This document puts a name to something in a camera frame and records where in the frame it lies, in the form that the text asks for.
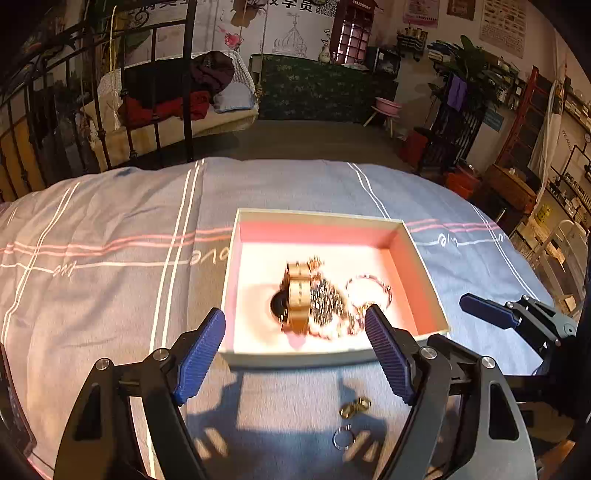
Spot potted green plant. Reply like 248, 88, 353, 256
427, 34, 499, 93

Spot pink wall poster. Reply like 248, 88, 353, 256
404, 0, 439, 25

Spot black iron bed frame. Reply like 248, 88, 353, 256
0, 0, 204, 204

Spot pink basin on stool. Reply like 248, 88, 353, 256
365, 97, 402, 138

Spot thin bangle bracelet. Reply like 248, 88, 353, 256
345, 273, 393, 311

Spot black metal rack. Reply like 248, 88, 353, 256
422, 85, 485, 174

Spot gold chain necklace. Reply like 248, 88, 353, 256
308, 256, 356, 325

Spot small wall rack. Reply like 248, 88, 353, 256
397, 28, 428, 61

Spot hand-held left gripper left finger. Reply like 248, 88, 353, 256
54, 307, 227, 480

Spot dark clothing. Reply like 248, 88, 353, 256
191, 51, 236, 93

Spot red phone booth decor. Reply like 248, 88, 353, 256
330, 0, 379, 65

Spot red bin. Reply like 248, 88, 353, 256
401, 128, 430, 167

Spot green patterned cloth table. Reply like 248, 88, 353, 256
249, 53, 400, 123

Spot large wall poster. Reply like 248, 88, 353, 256
129, 0, 352, 61

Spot white wicker swing chair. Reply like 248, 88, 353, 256
81, 50, 262, 158

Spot beige strap wrist watch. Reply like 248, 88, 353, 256
269, 261, 315, 335

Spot small black television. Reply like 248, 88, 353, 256
374, 48, 400, 77

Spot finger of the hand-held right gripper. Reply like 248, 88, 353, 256
459, 293, 578, 352

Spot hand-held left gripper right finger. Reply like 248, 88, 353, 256
364, 304, 539, 480

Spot grey pillow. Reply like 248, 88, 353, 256
213, 78, 257, 114

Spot purple cloth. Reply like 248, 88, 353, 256
445, 76, 467, 112

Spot pink-lined cardboard box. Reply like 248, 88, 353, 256
217, 208, 451, 370

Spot white text wall poster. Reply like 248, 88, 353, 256
480, 0, 527, 59

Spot striped grey bed sheet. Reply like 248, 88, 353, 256
0, 157, 573, 480

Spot orange bucket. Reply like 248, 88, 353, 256
445, 171, 481, 199

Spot red clothing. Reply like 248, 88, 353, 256
117, 90, 211, 129

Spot gold rings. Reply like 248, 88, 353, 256
339, 396, 373, 419

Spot dark framed wall poster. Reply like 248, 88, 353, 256
446, 0, 475, 20

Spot red ladder shelf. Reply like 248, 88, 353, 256
496, 67, 555, 171

